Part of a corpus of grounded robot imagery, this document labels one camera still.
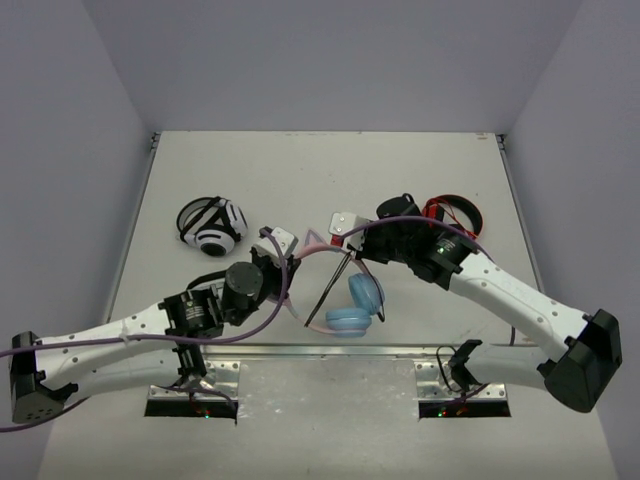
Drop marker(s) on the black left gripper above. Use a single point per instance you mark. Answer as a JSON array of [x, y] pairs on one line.
[[279, 270]]

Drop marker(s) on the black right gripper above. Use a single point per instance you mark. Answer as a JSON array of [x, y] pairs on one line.
[[365, 252]]

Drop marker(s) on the pink blue cat-ear headphones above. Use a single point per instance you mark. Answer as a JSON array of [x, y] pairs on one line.
[[351, 299]]

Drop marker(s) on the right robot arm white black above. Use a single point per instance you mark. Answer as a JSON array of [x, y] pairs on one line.
[[574, 354]]

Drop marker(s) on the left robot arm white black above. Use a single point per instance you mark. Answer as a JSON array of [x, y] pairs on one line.
[[160, 345]]

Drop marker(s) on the red black headphones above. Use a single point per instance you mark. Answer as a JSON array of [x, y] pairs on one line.
[[462, 213]]

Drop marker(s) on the white black headphones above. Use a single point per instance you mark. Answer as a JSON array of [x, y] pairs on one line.
[[213, 225]]

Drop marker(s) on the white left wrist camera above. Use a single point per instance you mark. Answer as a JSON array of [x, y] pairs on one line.
[[276, 244]]

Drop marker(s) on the metal rail front table edge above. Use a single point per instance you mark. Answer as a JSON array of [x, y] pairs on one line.
[[264, 350]]

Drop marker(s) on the left metal mounting bracket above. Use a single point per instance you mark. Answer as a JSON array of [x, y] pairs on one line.
[[223, 375]]

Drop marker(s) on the metal mounting bracket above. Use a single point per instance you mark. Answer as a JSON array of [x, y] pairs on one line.
[[223, 375], [431, 386]]

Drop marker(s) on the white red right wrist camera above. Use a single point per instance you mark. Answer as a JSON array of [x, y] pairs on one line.
[[343, 222]]

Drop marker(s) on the right metal mounting bracket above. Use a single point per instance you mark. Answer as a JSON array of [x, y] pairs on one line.
[[431, 386]]

